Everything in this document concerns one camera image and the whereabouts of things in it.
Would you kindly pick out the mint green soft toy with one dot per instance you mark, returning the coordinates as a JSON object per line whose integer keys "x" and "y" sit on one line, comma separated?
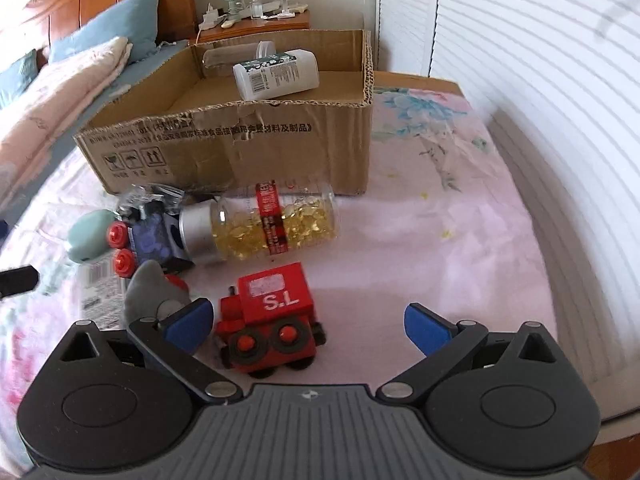
{"x": 90, "y": 235}

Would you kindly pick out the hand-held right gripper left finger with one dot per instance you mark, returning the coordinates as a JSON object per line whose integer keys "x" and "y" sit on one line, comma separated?
{"x": 187, "y": 322}

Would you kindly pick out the small blue pillow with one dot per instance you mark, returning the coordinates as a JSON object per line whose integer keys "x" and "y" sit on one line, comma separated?
{"x": 17, "y": 77}

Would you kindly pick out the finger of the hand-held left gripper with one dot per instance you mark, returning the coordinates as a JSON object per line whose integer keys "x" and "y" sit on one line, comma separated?
{"x": 17, "y": 281}

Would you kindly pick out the grey shark plush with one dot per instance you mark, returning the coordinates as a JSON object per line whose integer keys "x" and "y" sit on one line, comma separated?
{"x": 145, "y": 290}

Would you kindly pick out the small clear bottle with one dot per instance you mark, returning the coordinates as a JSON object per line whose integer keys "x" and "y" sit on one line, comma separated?
{"x": 255, "y": 6}

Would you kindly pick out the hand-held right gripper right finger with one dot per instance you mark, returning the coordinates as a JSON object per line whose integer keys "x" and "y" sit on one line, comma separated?
{"x": 422, "y": 327}

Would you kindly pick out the blue toy train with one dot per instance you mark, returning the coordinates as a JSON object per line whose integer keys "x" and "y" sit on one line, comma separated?
{"x": 150, "y": 240}

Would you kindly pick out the red toy train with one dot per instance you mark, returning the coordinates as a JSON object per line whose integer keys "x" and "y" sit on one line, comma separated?
{"x": 275, "y": 300}

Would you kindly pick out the pink folded blanket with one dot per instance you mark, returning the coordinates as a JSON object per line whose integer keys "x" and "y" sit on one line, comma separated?
{"x": 55, "y": 100}

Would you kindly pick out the clear bottle of yellow capsules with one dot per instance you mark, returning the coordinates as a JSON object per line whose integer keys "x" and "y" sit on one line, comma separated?
{"x": 305, "y": 220}

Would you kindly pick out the brown cardboard box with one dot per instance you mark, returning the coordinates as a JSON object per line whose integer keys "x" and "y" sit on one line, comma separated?
{"x": 300, "y": 160}

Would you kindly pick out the wooden nightstand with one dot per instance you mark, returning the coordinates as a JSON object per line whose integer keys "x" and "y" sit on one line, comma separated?
{"x": 280, "y": 24}

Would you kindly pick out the white plastic bottle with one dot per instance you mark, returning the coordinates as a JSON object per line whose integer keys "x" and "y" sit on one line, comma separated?
{"x": 275, "y": 77}

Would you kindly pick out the large blue pillow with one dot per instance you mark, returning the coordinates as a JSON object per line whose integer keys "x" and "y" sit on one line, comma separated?
{"x": 115, "y": 25}

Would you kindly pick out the white louvered closet door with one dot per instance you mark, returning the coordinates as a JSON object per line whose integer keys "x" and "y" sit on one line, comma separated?
{"x": 540, "y": 85}
{"x": 407, "y": 15}

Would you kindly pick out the floral pink bed sheet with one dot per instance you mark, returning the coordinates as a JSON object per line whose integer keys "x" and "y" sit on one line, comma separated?
{"x": 440, "y": 240}

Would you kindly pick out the clear empty bottle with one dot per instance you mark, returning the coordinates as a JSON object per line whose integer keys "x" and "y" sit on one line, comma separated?
{"x": 225, "y": 56}

